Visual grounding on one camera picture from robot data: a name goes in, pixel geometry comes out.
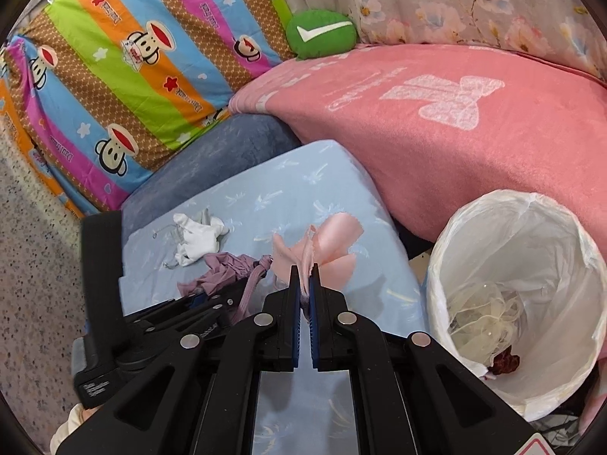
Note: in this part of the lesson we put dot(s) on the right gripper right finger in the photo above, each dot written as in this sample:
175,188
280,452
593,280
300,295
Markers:
410,395

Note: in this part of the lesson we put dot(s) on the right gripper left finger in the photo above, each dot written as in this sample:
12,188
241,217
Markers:
200,395

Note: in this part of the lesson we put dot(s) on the dark red velvet scrunchie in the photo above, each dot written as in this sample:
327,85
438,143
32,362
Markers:
505,363

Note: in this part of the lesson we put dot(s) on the beige tulle fabric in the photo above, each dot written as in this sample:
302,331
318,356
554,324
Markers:
485,318

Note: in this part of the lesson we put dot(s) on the mauve fabric piece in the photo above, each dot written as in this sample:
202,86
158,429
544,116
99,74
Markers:
225,269

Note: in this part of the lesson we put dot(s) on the white cloth glove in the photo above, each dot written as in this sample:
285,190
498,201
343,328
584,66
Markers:
197,237

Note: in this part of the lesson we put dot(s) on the pink satin ribbon bow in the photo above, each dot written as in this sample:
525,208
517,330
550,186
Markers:
327,246

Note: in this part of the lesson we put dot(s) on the white lined trash bin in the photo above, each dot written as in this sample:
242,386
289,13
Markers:
516,291

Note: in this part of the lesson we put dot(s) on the person's left hand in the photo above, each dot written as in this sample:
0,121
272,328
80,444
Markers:
77,416

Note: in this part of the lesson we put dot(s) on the dark blue pillow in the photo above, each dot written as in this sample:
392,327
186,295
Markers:
235,145

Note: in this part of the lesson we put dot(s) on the pink towel blanket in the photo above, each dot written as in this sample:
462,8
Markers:
436,126

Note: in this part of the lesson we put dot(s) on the colourful monkey striped quilt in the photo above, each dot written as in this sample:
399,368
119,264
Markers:
100,94

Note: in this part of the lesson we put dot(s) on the green check mark plush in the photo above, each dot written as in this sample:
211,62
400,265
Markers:
316,33

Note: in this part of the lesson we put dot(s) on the grey floral quilt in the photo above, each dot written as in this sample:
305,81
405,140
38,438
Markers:
561,31

